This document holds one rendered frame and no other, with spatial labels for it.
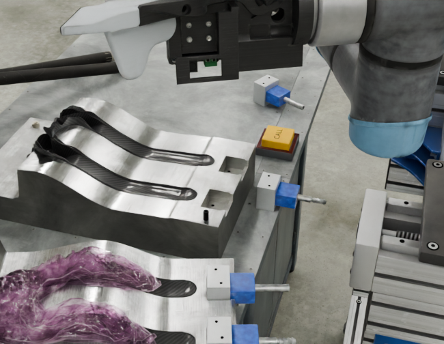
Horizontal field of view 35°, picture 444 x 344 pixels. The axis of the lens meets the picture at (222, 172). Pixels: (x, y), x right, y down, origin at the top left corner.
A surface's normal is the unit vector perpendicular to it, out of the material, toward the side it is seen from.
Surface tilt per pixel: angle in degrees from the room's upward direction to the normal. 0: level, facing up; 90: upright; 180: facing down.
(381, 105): 90
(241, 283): 0
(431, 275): 90
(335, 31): 111
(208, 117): 0
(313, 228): 0
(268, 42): 82
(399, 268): 90
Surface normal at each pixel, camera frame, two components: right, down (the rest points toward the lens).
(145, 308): 0.45, -0.72
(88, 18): 0.06, -0.33
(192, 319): 0.00, -0.80
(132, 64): 0.68, 0.34
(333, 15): 0.17, 0.52
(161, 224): -0.28, 0.57
